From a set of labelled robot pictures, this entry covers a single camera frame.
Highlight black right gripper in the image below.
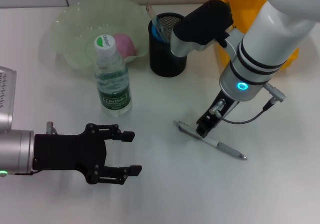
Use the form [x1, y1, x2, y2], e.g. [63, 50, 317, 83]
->
[195, 90, 241, 138]

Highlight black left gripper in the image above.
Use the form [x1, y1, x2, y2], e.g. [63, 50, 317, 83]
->
[32, 123, 143, 186]

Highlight white grey pen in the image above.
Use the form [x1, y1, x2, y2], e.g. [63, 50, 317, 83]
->
[174, 120, 248, 161]

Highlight clear plastic water bottle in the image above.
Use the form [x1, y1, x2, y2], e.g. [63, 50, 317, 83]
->
[93, 34, 133, 117]

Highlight blue scissors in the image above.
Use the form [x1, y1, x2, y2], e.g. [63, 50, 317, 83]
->
[151, 25, 167, 43]

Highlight clear plastic ruler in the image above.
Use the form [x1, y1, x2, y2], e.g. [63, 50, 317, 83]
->
[145, 3, 172, 43]

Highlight black mesh pen holder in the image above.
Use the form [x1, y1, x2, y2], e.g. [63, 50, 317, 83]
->
[147, 13, 188, 78]

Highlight pink peach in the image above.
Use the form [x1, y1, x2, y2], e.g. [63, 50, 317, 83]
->
[113, 33, 138, 59]

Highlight green translucent fruit plate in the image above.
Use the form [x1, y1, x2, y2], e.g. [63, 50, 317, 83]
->
[39, 0, 149, 81]

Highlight yellow plastic bin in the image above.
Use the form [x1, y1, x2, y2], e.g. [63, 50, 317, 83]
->
[211, 0, 300, 71]

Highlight grey right gripper cable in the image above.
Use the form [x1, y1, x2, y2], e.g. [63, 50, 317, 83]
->
[221, 82, 287, 124]

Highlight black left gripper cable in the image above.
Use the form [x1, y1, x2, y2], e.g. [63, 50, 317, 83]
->
[13, 169, 41, 176]

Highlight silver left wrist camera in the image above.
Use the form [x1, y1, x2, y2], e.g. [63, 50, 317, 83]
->
[0, 66, 18, 132]

